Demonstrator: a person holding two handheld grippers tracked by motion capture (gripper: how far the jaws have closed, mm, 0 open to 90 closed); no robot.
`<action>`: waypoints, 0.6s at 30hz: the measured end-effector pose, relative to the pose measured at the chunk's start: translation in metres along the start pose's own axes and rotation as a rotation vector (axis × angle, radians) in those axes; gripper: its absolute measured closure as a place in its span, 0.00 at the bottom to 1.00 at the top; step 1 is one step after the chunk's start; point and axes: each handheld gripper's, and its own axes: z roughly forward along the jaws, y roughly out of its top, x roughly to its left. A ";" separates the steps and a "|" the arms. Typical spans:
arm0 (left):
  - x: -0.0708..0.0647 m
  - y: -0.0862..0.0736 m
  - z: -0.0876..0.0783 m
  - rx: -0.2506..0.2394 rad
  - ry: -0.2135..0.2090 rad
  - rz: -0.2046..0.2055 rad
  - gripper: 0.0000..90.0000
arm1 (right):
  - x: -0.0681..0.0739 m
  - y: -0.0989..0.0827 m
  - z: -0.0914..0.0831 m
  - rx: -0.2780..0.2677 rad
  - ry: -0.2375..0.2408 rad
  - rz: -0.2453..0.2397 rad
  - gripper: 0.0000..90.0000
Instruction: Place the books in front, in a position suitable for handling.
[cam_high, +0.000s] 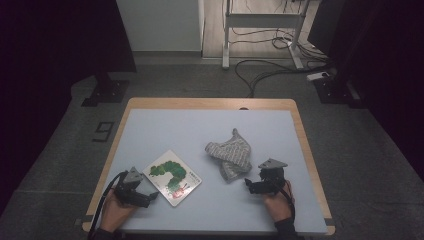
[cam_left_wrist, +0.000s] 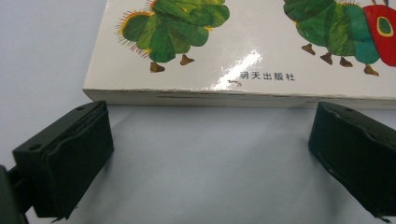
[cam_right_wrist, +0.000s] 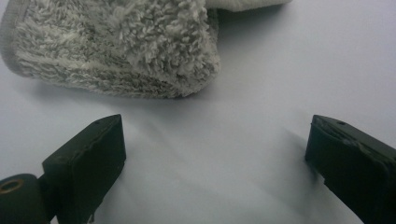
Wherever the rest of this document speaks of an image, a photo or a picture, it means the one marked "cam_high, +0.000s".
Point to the white power strip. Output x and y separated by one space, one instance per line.
316 76

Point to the dark curtain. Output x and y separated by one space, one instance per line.
390 66
50 66

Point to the white caterpillar picture book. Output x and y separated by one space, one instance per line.
171 178

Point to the person's left hand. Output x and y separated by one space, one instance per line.
113 213

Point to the white metal desk frame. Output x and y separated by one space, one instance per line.
263 20

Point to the wooden table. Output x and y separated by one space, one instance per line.
213 103

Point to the person's right hand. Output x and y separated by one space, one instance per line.
278 205

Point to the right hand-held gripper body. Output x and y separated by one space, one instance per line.
271 180

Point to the grey knitted pouch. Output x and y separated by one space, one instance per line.
231 153

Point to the black stand base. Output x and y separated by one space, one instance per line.
108 93
333 91

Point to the white cabinet panel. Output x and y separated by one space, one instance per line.
160 23

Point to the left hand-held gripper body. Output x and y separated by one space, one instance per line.
133 191

